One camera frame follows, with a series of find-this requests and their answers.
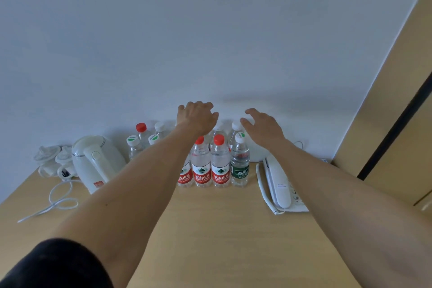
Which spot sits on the person's left hand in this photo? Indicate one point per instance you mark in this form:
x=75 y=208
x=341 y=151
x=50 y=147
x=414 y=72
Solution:
x=197 y=119

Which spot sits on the person's right hand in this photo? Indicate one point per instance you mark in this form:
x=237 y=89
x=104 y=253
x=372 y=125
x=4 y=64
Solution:
x=266 y=130

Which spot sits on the person's right forearm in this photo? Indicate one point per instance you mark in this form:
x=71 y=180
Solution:
x=354 y=217

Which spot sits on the person's left forearm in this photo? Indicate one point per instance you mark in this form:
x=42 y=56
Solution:
x=128 y=203

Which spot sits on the grey desk telephone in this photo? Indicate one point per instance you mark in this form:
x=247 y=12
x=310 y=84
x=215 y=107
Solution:
x=280 y=183

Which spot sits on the white electric kettle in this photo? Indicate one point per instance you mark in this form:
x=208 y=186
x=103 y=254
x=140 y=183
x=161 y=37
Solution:
x=91 y=159

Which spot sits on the wooden table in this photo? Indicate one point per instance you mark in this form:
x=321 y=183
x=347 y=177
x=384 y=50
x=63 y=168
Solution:
x=219 y=237

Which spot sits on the black t-shirt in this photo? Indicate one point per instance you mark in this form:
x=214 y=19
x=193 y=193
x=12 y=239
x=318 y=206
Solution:
x=54 y=267

